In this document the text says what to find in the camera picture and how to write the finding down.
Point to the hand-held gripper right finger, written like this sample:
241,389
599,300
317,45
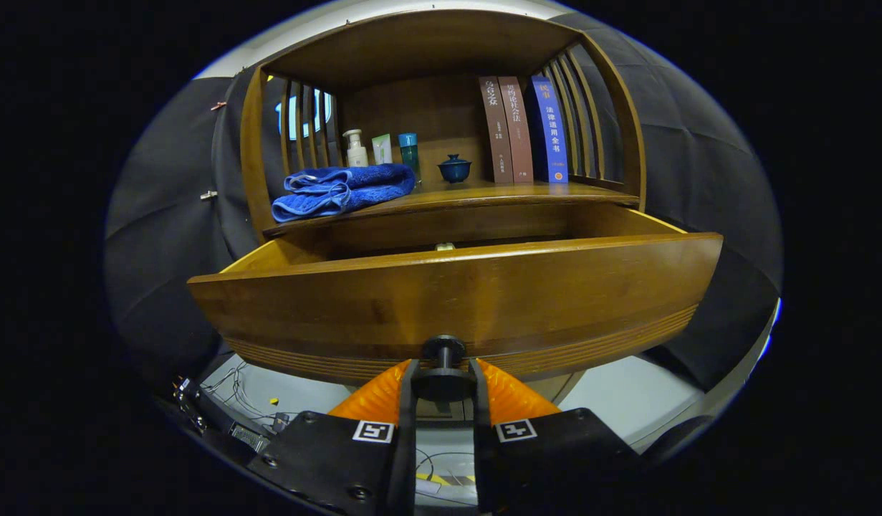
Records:
548,459

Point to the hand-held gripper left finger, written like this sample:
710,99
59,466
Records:
340,459

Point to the wooden drawer with black knob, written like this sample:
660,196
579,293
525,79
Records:
448,301

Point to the wooden countertop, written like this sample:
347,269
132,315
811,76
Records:
483,195

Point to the wooden cabinet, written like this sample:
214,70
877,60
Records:
426,43

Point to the blue folded towel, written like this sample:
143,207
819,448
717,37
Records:
340,192

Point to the blue lidded teacup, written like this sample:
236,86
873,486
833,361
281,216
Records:
455,170

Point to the white pump bottle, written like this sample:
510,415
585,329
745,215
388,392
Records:
356,154

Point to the white and green tube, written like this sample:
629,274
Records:
382,150

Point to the teal bottle with blue cap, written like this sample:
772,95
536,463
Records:
409,152

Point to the blue book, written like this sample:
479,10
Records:
552,136

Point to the brown book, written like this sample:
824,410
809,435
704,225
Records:
496,136
519,136

